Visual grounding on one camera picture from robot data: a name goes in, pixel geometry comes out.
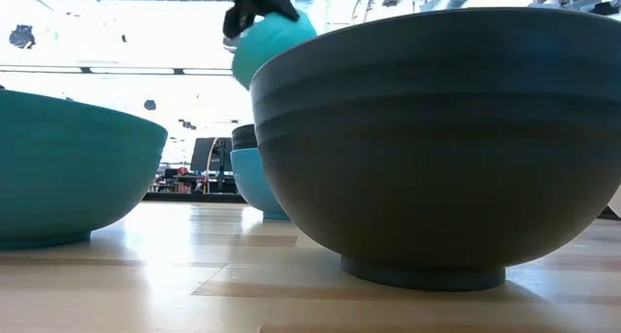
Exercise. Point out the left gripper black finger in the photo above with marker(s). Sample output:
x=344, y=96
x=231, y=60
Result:
x=271, y=0
x=237, y=20

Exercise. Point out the small dark grey bowl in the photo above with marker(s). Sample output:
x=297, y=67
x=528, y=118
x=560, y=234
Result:
x=244, y=136

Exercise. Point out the teal cup aloft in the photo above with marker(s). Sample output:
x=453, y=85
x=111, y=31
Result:
x=271, y=46

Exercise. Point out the blue bowl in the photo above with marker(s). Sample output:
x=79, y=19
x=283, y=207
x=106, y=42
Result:
x=250, y=182

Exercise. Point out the dark teal bowl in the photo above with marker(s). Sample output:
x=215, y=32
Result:
x=73, y=168

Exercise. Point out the large dark grey bowl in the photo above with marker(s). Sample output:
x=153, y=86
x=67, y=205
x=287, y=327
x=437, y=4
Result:
x=436, y=168

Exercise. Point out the black monitor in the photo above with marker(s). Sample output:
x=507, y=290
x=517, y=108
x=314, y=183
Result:
x=206, y=153

